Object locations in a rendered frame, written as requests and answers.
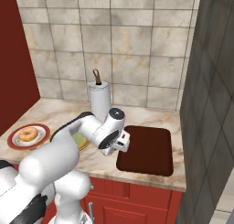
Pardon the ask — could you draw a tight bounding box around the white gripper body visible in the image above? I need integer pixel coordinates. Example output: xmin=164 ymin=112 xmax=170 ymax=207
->
xmin=98 ymin=141 xmax=129 ymax=157

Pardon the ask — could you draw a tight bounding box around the dark red tray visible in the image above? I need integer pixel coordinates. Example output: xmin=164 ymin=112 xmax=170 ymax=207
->
xmin=115 ymin=124 xmax=175 ymax=177

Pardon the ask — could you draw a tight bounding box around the yellow green plate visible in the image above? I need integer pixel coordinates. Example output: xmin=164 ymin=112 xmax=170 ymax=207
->
xmin=49 ymin=128 xmax=91 ymax=152

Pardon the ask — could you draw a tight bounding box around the red drawer front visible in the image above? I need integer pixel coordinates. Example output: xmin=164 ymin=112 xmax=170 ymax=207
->
xmin=90 ymin=176 xmax=184 ymax=202

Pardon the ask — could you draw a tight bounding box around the white paper towel roll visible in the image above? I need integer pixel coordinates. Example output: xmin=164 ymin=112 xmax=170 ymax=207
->
xmin=88 ymin=68 xmax=113 ymax=123

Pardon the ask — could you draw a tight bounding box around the red cupboard door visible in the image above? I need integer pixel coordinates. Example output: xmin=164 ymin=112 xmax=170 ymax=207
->
xmin=82 ymin=195 xmax=172 ymax=224

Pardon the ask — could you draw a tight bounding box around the red rimmed white plate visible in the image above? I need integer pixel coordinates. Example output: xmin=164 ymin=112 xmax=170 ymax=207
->
xmin=6 ymin=123 xmax=52 ymax=152

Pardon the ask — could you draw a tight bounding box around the glazed orange doughnut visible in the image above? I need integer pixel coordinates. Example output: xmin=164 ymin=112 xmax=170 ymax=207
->
xmin=17 ymin=126 xmax=39 ymax=143

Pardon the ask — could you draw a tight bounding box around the grey tall cabinet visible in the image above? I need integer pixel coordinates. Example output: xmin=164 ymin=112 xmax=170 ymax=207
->
xmin=175 ymin=0 xmax=234 ymax=224

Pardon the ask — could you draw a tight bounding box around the dark red side panel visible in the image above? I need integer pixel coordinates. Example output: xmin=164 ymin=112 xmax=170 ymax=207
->
xmin=0 ymin=0 xmax=41 ymax=138

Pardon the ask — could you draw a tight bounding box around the silver cupboard handle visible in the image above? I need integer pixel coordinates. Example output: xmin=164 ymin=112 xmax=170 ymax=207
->
xmin=88 ymin=201 xmax=95 ymax=224

